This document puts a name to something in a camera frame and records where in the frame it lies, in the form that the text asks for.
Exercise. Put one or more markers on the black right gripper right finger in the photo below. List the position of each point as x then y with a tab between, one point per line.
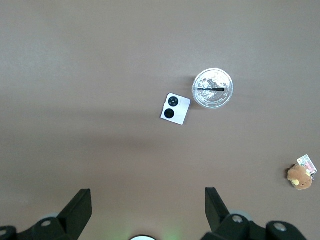
232	227

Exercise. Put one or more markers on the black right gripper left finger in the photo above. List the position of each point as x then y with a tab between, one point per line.
65	222

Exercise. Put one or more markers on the lilac folding phone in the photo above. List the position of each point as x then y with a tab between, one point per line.
178	112

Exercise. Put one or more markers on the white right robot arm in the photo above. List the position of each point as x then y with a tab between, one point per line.
143	238

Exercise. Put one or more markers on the brown plush toy with tag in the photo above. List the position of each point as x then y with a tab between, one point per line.
300	177

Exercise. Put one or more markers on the clear plastic cup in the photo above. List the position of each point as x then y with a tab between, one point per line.
212	100

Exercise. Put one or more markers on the black drinking straw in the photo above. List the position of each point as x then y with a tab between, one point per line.
211	89

